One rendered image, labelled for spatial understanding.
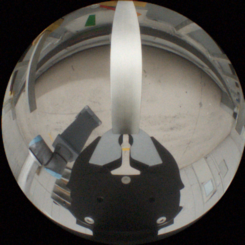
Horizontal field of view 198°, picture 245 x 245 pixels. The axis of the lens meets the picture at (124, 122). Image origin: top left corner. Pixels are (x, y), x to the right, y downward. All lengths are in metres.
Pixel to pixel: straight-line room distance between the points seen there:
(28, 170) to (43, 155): 0.19
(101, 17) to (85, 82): 0.89
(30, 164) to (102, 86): 1.02
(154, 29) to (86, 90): 0.96
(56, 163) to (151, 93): 1.13
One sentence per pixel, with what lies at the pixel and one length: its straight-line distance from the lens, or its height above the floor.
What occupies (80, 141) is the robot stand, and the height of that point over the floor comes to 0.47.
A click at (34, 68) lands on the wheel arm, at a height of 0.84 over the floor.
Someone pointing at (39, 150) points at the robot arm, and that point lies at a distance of 0.59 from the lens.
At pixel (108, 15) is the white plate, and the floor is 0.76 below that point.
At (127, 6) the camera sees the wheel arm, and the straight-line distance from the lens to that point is 0.18.
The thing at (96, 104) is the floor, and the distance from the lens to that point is 1.03.
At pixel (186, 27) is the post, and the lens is 0.37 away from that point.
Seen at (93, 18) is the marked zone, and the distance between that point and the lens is 0.33.
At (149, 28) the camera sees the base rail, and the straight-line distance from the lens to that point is 0.36.
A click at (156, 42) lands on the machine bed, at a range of 0.99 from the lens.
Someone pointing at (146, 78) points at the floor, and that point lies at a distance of 0.97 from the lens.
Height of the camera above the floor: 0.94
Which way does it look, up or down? 62 degrees down
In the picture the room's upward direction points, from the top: 179 degrees counter-clockwise
